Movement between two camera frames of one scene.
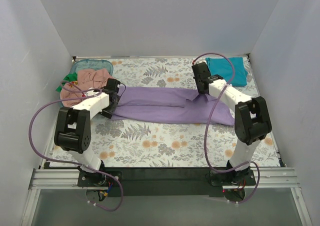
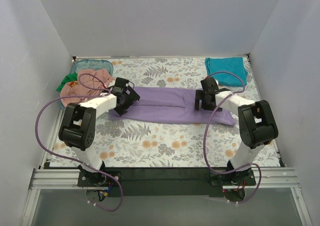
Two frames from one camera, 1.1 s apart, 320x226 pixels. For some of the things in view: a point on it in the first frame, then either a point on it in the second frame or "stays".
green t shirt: [70, 77] stays
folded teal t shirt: [233, 69] stays
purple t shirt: [170, 105] stays
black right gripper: [200, 83] to [202, 100]
